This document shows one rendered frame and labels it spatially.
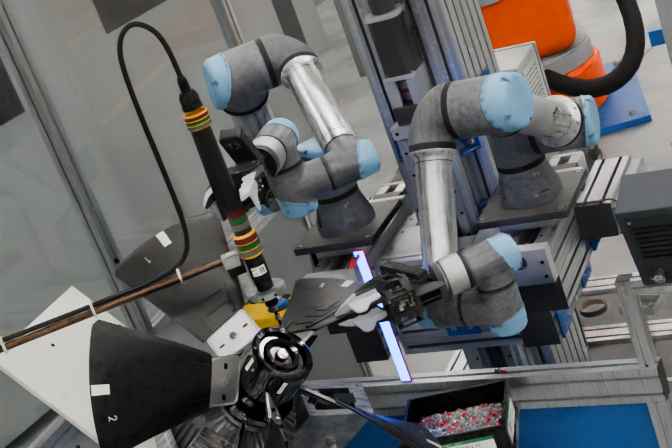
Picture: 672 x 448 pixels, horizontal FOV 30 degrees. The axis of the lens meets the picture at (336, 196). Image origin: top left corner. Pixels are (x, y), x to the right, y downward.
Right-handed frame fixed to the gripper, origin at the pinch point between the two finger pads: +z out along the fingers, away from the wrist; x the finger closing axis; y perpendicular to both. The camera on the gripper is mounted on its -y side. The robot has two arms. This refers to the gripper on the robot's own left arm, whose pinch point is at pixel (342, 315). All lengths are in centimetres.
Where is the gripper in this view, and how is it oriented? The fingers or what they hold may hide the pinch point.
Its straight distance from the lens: 239.2
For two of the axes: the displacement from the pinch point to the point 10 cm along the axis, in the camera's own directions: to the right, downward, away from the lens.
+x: 3.1, 8.4, 4.4
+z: -9.2, 3.8, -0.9
